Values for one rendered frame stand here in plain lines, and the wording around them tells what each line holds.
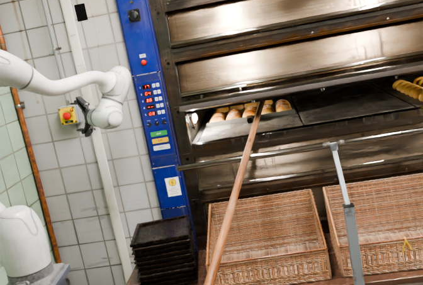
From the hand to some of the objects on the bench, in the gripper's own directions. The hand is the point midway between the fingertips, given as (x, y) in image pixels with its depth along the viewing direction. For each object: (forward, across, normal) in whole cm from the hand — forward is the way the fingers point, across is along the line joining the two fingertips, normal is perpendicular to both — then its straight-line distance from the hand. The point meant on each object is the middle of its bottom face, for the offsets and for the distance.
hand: (77, 116), depth 248 cm
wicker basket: (-63, +88, +54) cm, 121 cm away
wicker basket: (-106, +88, +96) cm, 168 cm away
